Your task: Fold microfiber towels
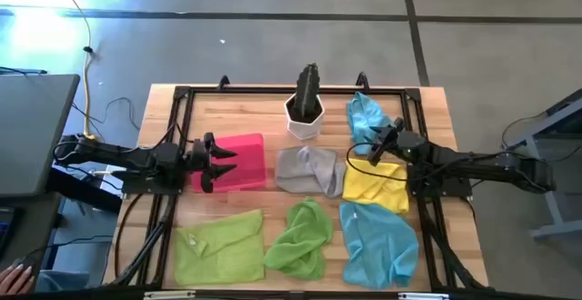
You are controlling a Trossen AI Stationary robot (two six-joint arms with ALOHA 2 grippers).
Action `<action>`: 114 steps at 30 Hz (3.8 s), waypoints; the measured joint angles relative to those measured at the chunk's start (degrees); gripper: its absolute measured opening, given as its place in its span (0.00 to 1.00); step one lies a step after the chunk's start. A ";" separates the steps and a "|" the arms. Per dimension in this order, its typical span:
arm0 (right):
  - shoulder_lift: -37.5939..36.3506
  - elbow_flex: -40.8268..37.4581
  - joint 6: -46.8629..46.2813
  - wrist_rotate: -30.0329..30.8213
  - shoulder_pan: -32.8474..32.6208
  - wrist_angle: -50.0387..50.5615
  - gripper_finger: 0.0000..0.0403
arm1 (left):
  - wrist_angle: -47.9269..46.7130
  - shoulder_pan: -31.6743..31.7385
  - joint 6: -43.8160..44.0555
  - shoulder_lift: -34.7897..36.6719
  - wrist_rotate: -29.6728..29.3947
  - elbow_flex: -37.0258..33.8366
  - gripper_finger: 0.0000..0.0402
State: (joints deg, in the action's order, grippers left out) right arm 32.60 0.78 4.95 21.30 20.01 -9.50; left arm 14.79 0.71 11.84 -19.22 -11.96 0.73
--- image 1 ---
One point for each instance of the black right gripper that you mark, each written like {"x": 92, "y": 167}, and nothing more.
{"x": 396, "y": 137}

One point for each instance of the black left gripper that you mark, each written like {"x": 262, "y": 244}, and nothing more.
{"x": 202, "y": 159}

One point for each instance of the pink plastic bin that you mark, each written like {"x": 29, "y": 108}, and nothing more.
{"x": 247, "y": 163}

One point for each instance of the grey microfiber towel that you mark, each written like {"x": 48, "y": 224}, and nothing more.
{"x": 304, "y": 170}

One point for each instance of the lime green microfiber towel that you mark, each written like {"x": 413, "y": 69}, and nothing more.
{"x": 223, "y": 254}

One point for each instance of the large teal microfiber towel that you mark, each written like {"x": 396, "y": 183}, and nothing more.
{"x": 379, "y": 245}

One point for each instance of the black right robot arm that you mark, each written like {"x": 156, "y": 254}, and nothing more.
{"x": 477, "y": 161}

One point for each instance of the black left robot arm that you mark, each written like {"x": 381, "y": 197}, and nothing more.
{"x": 118, "y": 154}

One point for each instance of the yellow microfiber towel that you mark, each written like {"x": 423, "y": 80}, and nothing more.
{"x": 377, "y": 188}

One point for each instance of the small light blue towel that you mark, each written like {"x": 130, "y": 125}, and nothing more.
{"x": 364, "y": 113}

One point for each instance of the white hexagonal plant pot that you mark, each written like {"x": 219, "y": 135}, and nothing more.
{"x": 304, "y": 129}

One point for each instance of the dark green cactus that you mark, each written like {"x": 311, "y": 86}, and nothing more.
{"x": 307, "y": 88}

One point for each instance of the white power box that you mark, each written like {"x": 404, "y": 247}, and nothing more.
{"x": 109, "y": 184}

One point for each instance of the black desk crossbar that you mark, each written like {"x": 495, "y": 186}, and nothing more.
{"x": 82, "y": 191}

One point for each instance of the grey metal stand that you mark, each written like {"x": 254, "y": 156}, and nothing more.
{"x": 543, "y": 186}

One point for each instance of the grey desk top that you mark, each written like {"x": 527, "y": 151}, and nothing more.
{"x": 32, "y": 132}

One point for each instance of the dark desk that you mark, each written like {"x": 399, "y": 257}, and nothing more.
{"x": 27, "y": 227}

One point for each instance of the black computer mouse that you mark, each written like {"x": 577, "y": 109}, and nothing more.
{"x": 25, "y": 262}

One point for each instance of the person's hand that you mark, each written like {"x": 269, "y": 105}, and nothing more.
{"x": 13, "y": 282}

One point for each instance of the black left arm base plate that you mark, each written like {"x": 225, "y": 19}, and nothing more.
{"x": 145, "y": 188}

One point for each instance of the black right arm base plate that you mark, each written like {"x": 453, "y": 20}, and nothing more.
{"x": 454, "y": 186}

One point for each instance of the black metal table frame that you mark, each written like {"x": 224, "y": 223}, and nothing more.
{"x": 295, "y": 90}

